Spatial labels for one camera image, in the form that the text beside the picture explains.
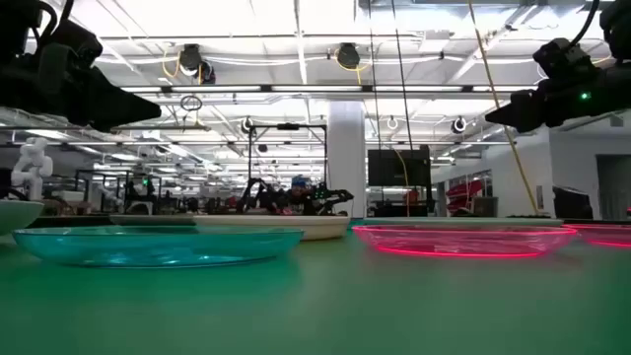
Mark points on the transparent pink plastic plate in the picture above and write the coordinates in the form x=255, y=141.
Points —
x=463, y=244
x=606, y=235

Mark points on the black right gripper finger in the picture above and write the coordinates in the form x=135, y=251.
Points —
x=522, y=113

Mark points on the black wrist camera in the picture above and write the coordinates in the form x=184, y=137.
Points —
x=562, y=56
x=74, y=44

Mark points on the white plastic plate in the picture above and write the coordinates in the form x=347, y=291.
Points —
x=315, y=228

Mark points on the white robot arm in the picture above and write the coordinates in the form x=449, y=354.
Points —
x=32, y=167

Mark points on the black background robot arm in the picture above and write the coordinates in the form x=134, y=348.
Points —
x=335, y=195
x=256, y=192

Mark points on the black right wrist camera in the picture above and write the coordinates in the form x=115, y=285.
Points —
x=562, y=56

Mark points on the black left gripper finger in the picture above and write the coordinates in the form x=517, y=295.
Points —
x=118, y=108

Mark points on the white square pillar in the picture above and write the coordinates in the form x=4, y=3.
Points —
x=346, y=158

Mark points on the black monitor on stand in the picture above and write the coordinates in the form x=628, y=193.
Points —
x=389, y=167

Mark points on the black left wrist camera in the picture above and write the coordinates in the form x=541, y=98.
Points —
x=74, y=44

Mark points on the grey door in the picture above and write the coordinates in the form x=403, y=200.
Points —
x=616, y=187

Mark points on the person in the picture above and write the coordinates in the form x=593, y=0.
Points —
x=300, y=197

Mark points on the transparent blue plastic plate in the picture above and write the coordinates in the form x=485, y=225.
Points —
x=148, y=249

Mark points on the red shelf rack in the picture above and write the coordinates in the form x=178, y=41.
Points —
x=466, y=190

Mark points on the black wedge-shaped object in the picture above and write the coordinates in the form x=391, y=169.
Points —
x=572, y=204

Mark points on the pale green plastic plate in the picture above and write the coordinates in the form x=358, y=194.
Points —
x=17, y=214

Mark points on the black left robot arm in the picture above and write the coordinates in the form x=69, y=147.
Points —
x=15, y=20

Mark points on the black background rig frame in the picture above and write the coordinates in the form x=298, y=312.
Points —
x=288, y=126

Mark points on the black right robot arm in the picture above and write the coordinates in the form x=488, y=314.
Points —
x=622, y=29

